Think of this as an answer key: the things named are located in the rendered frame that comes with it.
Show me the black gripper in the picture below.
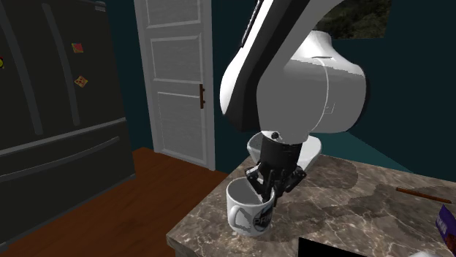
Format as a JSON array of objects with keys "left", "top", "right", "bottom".
[{"left": 245, "top": 131, "right": 308, "bottom": 207}]

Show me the white mug with dark print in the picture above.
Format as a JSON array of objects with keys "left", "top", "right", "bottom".
[{"left": 225, "top": 176, "right": 277, "bottom": 238}]

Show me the white panelled door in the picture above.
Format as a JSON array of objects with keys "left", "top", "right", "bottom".
[{"left": 134, "top": 0, "right": 217, "bottom": 172}]

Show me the brown pencil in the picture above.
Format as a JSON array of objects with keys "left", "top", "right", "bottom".
[{"left": 395, "top": 186, "right": 453, "bottom": 205}]

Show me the purple box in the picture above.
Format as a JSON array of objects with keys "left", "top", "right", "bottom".
[{"left": 435, "top": 204, "right": 456, "bottom": 248}]

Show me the dark refrigerator with magnets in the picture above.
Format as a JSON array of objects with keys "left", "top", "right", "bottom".
[{"left": 0, "top": 0, "right": 137, "bottom": 248}]

